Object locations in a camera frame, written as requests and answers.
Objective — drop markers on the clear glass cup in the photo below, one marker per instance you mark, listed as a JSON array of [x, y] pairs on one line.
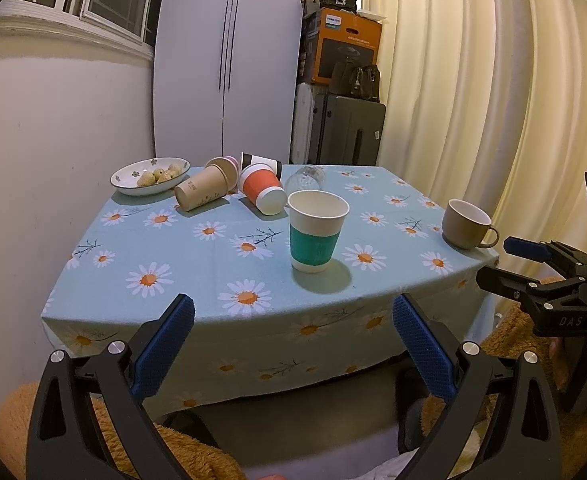
[[306, 178]]

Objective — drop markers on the black bag on box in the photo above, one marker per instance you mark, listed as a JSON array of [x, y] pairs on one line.
[[309, 7]]

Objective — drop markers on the brown kraft paper cup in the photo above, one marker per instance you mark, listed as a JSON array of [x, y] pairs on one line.
[[213, 182]]

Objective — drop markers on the pink banded paper cup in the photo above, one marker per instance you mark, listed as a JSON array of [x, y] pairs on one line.
[[235, 163]]

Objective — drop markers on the teal banded paper cup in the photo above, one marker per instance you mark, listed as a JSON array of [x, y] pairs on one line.
[[315, 218]]

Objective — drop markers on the beige ceramic mug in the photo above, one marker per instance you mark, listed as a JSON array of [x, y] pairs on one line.
[[467, 227]]

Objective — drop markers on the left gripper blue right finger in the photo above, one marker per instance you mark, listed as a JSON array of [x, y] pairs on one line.
[[429, 354]]

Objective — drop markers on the white refrigerator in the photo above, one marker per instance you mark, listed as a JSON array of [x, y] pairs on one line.
[[224, 78]]

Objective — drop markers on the white floral snack bowl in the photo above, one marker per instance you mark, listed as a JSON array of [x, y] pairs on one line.
[[150, 176]]

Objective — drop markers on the orange banded paper cup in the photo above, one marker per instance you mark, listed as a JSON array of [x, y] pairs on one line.
[[263, 189]]

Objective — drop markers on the cream curtain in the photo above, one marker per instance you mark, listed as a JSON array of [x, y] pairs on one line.
[[487, 101]]

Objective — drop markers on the dark grey suitcase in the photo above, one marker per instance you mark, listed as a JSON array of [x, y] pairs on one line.
[[345, 131]]

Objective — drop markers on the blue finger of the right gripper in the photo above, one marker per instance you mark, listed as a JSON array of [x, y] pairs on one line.
[[527, 249]]

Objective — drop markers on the orange appliance cardboard box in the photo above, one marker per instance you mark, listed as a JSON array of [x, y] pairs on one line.
[[331, 36]]

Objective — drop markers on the daisy print blue tablecloth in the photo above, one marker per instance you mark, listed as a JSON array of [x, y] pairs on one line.
[[260, 325]]

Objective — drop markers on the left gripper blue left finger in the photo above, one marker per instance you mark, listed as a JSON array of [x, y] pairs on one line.
[[156, 344]]

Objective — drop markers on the black banded paper cup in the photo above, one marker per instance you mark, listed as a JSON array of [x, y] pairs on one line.
[[247, 159]]

